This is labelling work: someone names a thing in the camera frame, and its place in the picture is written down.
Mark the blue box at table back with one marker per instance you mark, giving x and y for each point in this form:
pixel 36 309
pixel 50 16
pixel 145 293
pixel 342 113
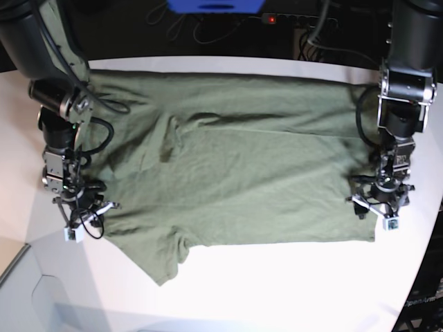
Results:
pixel 215 6

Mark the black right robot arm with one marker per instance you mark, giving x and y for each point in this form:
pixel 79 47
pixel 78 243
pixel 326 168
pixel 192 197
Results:
pixel 38 39

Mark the olive green t-shirt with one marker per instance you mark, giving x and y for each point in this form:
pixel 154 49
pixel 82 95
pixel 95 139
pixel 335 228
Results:
pixel 207 160

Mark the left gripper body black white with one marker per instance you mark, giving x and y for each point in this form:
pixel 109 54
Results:
pixel 383 198

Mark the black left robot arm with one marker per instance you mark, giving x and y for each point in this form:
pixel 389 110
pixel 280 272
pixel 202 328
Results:
pixel 406 90

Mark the black power strip red light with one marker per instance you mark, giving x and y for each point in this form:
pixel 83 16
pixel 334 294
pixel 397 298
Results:
pixel 303 21

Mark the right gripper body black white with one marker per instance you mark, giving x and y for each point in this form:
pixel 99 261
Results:
pixel 83 209

